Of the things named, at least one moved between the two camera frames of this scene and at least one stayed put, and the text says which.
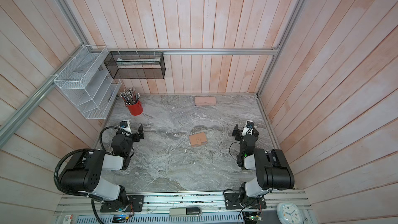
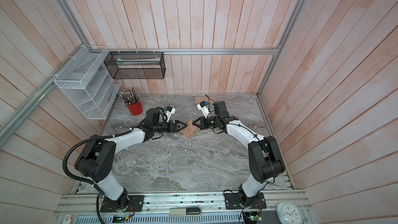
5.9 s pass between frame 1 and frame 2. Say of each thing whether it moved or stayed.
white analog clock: stayed
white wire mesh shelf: stayed
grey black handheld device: stayed
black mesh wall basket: stayed
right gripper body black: moved
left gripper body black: moved
